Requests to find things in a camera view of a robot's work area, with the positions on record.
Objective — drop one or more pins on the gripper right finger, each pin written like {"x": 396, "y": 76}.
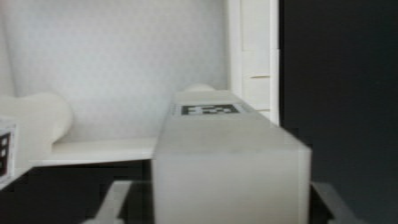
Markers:
{"x": 328, "y": 211}

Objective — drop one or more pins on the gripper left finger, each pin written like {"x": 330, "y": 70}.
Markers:
{"x": 126, "y": 205}

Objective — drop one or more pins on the white desk leg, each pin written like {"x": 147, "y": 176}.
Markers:
{"x": 231, "y": 164}
{"x": 35, "y": 119}

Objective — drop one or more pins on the white desk tabletop tray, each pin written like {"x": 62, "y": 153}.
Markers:
{"x": 115, "y": 52}

